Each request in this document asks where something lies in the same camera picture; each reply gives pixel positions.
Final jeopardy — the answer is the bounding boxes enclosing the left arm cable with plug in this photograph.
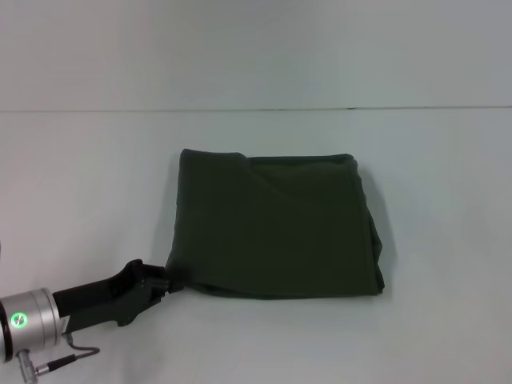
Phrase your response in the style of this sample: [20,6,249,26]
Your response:
[15,332,100,377]

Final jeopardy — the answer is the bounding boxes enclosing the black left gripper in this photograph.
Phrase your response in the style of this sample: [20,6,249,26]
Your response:
[51,258,189,334]

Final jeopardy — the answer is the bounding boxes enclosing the dark green shirt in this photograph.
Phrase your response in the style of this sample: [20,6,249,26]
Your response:
[164,147,387,299]

